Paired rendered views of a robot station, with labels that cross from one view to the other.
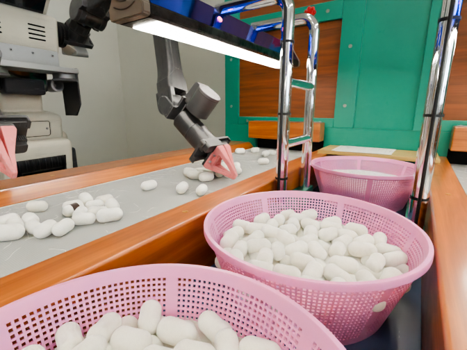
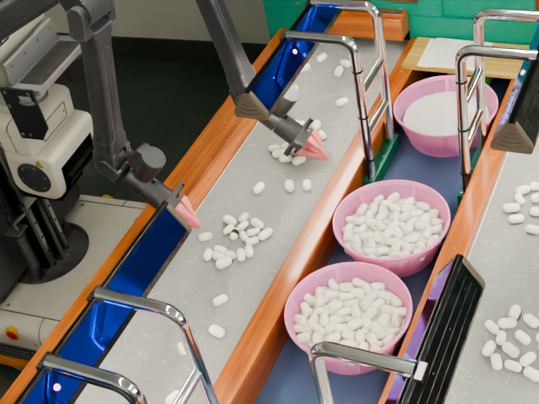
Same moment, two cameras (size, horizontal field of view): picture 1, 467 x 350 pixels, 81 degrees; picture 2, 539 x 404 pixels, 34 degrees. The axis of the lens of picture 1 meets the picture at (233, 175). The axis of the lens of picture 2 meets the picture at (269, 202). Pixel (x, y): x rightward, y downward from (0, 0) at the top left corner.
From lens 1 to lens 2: 1.69 m
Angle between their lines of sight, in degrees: 27
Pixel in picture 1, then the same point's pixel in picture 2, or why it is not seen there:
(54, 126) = (67, 103)
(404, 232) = (444, 211)
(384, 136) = not seen: hidden behind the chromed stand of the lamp
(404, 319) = not seen: hidden behind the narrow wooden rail
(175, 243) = (321, 246)
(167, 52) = (232, 50)
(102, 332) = (322, 293)
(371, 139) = (465, 30)
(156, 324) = (338, 287)
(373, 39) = not seen: outside the picture
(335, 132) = (422, 22)
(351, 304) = (410, 261)
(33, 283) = (286, 284)
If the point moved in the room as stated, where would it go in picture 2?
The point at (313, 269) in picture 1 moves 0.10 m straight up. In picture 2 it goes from (395, 247) to (391, 214)
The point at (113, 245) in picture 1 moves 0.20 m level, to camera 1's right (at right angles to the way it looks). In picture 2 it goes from (298, 260) to (386, 238)
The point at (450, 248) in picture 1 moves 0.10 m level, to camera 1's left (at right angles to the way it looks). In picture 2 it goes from (457, 224) to (414, 234)
